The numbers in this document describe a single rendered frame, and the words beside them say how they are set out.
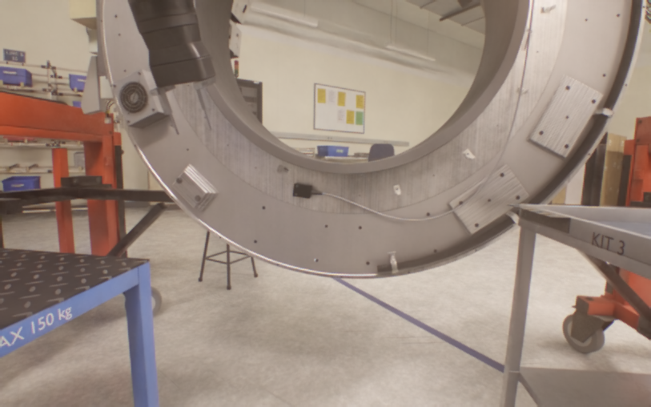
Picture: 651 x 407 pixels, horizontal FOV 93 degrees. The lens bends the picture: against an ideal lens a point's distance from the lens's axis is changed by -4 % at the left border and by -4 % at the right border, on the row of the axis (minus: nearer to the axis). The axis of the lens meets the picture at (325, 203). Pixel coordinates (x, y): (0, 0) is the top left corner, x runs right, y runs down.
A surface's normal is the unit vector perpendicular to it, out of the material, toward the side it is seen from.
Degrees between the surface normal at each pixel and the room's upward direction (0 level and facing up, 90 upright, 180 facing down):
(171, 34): 122
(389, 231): 90
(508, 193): 90
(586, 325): 90
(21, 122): 90
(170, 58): 110
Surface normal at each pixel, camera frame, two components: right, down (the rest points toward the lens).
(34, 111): 0.99, 0.04
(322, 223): -0.12, 0.12
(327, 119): 0.54, 0.12
